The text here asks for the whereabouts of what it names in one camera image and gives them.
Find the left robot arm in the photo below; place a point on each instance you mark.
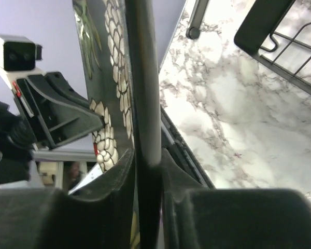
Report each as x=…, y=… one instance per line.
x=15, y=148

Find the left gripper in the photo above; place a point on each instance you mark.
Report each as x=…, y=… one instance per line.
x=55, y=113

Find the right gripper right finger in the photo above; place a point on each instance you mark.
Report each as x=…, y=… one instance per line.
x=195, y=216

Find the dark metal T handle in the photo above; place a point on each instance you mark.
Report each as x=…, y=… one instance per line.
x=197, y=16

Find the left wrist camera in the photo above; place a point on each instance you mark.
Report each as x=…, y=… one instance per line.
x=18, y=56

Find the black patterned square plate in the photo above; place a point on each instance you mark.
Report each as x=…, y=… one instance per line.
x=118, y=48

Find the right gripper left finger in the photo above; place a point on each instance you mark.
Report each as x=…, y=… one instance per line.
x=100, y=217

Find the black wire dish rack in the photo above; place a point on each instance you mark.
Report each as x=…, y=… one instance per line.
x=278, y=35

